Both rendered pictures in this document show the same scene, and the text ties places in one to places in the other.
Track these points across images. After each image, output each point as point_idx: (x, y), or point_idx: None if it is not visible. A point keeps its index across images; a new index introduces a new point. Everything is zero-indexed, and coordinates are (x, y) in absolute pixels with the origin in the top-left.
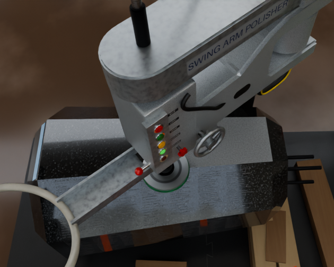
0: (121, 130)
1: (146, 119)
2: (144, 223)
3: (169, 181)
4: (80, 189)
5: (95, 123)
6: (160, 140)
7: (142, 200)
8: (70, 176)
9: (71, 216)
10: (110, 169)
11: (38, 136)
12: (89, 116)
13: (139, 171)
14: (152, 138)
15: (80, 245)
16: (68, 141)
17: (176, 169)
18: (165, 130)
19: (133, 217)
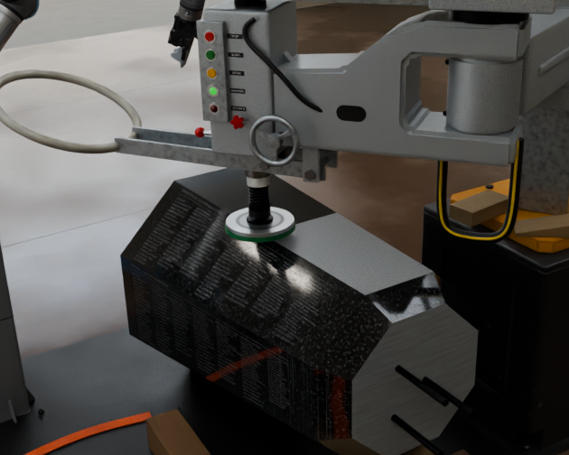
0: (288, 198)
1: (203, 16)
2: (197, 290)
3: (244, 227)
4: (159, 140)
5: (280, 183)
6: (209, 59)
7: (218, 259)
8: (196, 192)
9: None
10: (199, 145)
11: None
12: None
13: (198, 128)
14: (201, 46)
15: (142, 297)
16: (238, 179)
17: (265, 226)
18: (219, 51)
19: (195, 275)
